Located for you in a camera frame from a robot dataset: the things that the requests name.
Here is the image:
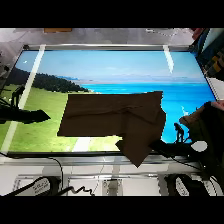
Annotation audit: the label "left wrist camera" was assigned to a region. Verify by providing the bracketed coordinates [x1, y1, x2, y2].
[10, 85, 26, 109]

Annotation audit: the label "black cable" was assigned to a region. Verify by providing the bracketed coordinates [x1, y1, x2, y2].
[0, 151, 96, 197]

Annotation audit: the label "brown pants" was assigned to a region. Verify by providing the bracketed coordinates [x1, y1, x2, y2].
[57, 90, 167, 168]

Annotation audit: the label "silver frame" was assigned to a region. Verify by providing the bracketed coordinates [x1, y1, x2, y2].
[0, 43, 224, 197]

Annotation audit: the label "black garment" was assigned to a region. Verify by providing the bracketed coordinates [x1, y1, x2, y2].
[199, 101, 224, 181]

